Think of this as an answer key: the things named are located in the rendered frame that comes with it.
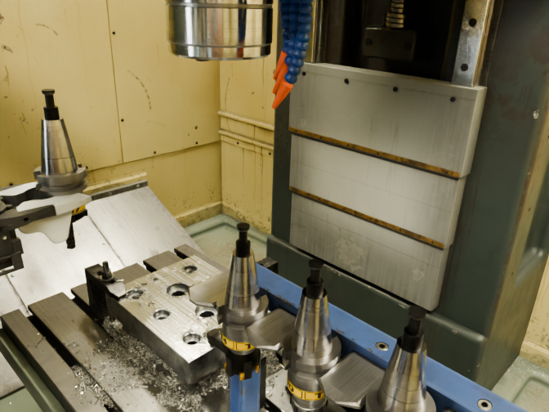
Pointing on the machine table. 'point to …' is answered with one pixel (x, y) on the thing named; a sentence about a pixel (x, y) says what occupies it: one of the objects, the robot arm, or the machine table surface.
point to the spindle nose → (219, 29)
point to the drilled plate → (167, 326)
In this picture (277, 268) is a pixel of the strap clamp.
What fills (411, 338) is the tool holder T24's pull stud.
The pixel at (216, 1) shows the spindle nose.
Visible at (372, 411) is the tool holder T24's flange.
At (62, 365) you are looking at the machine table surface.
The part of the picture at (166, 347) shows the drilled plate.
